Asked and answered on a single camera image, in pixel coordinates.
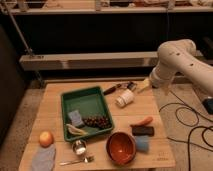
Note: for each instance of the dark handled knife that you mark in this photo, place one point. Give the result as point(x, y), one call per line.
point(112, 89)

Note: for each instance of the upper metal shelf rail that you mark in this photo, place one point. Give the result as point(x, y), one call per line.
point(30, 7)

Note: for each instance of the yellow banana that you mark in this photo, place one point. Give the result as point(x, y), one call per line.
point(75, 131)

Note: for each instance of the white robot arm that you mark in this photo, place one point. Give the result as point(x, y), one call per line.
point(178, 56)

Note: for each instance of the red-brown bowl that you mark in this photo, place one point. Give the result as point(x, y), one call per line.
point(121, 148)

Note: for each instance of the small metal cup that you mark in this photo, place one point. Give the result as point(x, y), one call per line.
point(79, 147)

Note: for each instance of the green plastic tray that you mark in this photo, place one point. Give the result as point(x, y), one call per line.
point(89, 102)

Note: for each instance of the grey blue cloth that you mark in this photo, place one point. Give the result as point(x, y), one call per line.
point(44, 159)

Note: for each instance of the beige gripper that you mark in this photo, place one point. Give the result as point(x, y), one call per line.
point(145, 84)

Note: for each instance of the black rectangular eraser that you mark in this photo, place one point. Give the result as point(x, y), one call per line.
point(143, 131)

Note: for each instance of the metal fork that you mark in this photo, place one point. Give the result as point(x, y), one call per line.
point(87, 159)

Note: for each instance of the orange apple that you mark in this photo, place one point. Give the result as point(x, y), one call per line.
point(46, 139)

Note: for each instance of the bunch of dark grapes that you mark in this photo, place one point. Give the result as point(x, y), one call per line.
point(100, 122)

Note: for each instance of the orange carrot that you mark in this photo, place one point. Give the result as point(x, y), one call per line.
point(145, 121)

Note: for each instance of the long grey metal beam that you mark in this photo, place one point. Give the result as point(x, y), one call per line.
point(88, 61)

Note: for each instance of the small dark metal clip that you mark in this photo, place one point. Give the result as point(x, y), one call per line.
point(130, 85)

